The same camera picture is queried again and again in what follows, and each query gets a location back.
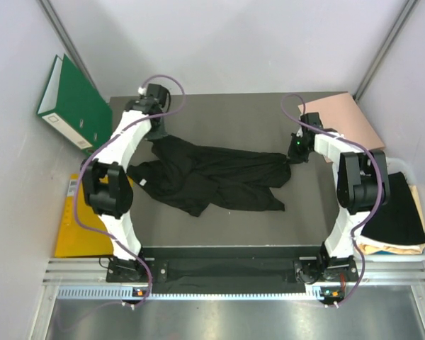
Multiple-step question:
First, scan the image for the black printed t-shirt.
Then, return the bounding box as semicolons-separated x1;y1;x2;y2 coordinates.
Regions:
127;135;291;217

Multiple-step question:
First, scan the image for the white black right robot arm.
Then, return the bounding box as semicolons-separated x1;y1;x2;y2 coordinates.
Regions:
288;129;390;281

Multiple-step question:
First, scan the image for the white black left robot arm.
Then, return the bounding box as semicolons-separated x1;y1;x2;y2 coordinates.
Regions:
81;97;165;283

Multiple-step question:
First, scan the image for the pink paper folder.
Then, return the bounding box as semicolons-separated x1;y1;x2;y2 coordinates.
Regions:
306;93;385;150

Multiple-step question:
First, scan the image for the green lever arch binder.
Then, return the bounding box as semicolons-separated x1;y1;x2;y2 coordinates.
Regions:
36;55;113;155

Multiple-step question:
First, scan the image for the folded black t-shirt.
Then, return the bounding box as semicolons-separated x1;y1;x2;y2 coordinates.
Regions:
361;171;425;246

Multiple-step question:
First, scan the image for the white plastic basket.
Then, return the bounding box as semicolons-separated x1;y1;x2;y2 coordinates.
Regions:
365;158;425;262

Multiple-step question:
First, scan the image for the yellow folder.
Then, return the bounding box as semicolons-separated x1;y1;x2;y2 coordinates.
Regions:
54;174;113;258

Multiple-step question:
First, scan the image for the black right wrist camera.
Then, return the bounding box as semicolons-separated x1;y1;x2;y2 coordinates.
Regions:
300;112;323;133

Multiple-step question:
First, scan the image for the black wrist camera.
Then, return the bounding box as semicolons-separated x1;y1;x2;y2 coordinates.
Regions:
300;112;323;133
138;83;171;107

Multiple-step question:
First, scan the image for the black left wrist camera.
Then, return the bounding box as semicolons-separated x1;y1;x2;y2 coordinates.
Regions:
138;83;171;107

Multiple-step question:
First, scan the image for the grey slotted cable duct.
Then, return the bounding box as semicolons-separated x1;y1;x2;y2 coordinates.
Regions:
57;285;324;301

